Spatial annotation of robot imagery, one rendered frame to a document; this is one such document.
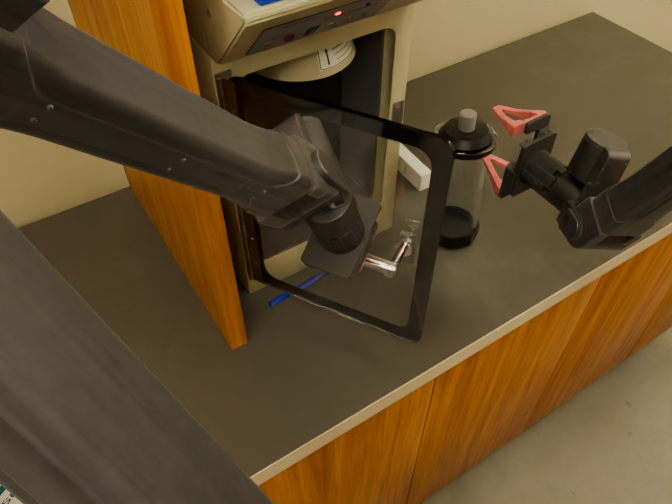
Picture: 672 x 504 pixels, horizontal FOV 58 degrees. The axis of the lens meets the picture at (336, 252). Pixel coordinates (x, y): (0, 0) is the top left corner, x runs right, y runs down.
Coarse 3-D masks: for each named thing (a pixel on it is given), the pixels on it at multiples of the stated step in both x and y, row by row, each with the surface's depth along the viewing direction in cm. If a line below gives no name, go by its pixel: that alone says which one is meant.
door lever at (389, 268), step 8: (400, 248) 81; (408, 248) 81; (368, 256) 80; (376, 256) 80; (400, 256) 80; (368, 264) 79; (376, 264) 79; (384, 264) 79; (392, 264) 79; (384, 272) 78; (392, 272) 78
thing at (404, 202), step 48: (240, 96) 76; (288, 96) 73; (336, 144) 74; (384, 144) 71; (432, 144) 68; (384, 192) 76; (432, 192) 72; (288, 240) 92; (384, 240) 82; (432, 240) 78; (288, 288) 102; (336, 288) 95; (384, 288) 90
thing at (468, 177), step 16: (464, 160) 102; (480, 160) 102; (464, 176) 104; (480, 176) 105; (448, 192) 107; (464, 192) 106; (480, 192) 109; (448, 208) 110; (464, 208) 109; (448, 224) 112; (464, 224) 112
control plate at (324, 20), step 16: (368, 0) 71; (384, 0) 74; (320, 16) 69; (336, 16) 72; (352, 16) 76; (368, 16) 80; (272, 32) 68; (288, 32) 71; (304, 32) 74; (256, 48) 72
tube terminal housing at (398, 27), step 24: (192, 0) 71; (192, 24) 75; (360, 24) 84; (384, 24) 87; (408, 24) 89; (192, 48) 79; (288, 48) 80; (312, 48) 82; (384, 48) 93; (408, 48) 92; (216, 72) 76; (240, 72) 78; (384, 72) 96; (216, 96) 79; (384, 96) 100; (240, 240) 99; (240, 264) 106
